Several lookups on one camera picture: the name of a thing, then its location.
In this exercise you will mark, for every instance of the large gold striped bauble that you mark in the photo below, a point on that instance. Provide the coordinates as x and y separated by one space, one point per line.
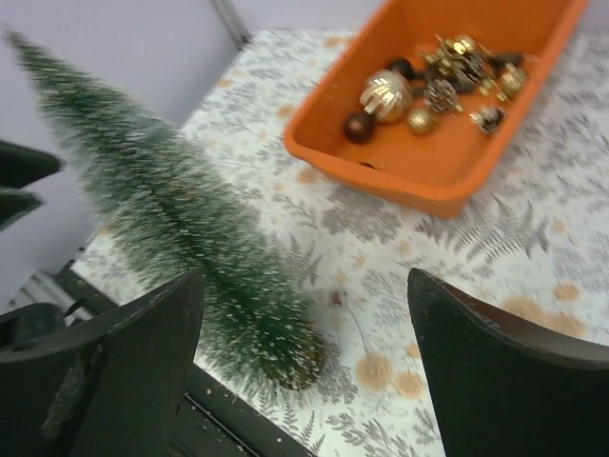
386 96

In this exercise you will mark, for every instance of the small green christmas tree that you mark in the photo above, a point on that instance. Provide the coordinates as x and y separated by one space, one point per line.
171 212

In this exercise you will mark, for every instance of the orange plastic tub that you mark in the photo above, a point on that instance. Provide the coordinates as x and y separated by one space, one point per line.
438 172

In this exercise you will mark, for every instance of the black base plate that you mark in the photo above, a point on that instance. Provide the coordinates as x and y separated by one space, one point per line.
211 421

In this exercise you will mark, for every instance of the aluminium frame post left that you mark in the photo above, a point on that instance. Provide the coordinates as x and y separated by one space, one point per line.
232 21

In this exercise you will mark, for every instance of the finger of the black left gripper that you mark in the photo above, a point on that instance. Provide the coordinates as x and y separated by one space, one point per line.
15 203
21 166

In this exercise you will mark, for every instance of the small gold bauble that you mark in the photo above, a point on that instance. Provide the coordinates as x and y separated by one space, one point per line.
422 121

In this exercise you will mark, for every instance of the gold and brown ornament pile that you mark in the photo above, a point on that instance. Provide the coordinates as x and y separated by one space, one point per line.
467 64

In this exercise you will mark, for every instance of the brown pine cone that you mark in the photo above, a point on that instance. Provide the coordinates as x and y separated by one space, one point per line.
440 96

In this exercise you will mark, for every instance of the dark brown bauble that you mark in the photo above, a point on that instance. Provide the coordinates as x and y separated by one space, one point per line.
359 127

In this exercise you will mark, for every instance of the gold wrapped round ornament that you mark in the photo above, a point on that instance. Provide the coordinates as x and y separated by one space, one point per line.
511 82

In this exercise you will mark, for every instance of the floral patterned table mat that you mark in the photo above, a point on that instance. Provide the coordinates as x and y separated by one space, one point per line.
534 240

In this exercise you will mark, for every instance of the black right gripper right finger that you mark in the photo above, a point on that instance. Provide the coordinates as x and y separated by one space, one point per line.
503 386

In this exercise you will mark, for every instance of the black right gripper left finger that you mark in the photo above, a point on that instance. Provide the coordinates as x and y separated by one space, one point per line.
108 386

